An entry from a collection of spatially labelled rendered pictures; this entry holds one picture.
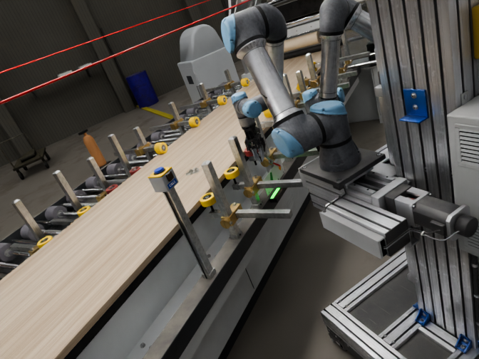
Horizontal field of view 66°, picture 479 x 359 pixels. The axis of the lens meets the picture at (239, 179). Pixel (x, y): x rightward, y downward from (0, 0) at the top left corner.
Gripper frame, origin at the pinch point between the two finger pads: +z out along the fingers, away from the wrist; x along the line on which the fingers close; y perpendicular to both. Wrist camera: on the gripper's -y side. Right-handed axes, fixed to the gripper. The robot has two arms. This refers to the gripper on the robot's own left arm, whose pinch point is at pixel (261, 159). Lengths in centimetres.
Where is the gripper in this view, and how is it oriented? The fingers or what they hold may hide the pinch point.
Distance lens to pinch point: 184.9
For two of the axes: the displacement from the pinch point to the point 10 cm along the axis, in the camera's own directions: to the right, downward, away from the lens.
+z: 3.2, 8.5, 4.2
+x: 9.4, -2.3, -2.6
